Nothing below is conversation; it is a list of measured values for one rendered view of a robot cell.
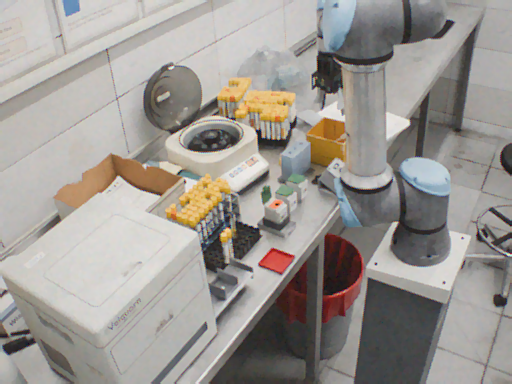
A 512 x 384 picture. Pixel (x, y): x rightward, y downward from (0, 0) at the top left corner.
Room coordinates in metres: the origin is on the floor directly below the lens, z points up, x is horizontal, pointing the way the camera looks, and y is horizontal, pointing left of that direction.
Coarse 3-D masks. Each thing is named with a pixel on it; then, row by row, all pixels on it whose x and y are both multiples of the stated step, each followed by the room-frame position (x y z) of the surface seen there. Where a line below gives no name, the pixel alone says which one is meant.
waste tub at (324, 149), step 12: (324, 120) 1.47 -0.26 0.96; (336, 120) 1.45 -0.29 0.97; (312, 132) 1.41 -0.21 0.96; (324, 132) 1.48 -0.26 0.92; (336, 132) 1.45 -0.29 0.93; (312, 144) 1.36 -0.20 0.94; (324, 144) 1.34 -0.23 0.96; (336, 144) 1.31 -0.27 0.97; (312, 156) 1.36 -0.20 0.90; (324, 156) 1.34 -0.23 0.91; (336, 156) 1.31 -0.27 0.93
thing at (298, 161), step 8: (296, 144) 1.32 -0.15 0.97; (304, 144) 1.31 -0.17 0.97; (288, 152) 1.28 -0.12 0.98; (296, 152) 1.27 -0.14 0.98; (304, 152) 1.30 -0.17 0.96; (288, 160) 1.25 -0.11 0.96; (296, 160) 1.26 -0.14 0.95; (304, 160) 1.30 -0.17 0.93; (288, 168) 1.26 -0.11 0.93; (296, 168) 1.26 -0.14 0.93; (304, 168) 1.30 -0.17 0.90; (280, 176) 1.29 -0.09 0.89; (288, 176) 1.26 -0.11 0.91
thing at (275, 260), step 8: (272, 248) 0.98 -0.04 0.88; (264, 256) 0.95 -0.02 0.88; (272, 256) 0.95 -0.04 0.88; (280, 256) 0.95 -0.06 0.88; (288, 256) 0.95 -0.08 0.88; (264, 264) 0.92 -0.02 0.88; (272, 264) 0.92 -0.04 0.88; (280, 264) 0.92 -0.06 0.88; (288, 264) 0.91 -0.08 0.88; (280, 272) 0.89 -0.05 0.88
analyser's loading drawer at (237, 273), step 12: (240, 264) 0.88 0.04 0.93; (228, 276) 0.83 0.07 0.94; (240, 276) 0.85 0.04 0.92; (252, 276) 0.86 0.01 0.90; (216, 288) 0.80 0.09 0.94; (228, 288) 0.82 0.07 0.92; (240, 288) 0.82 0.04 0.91; (216, 300) 0.78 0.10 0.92; (228, 300) 0.78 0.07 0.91; (216, 312) 0.75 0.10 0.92
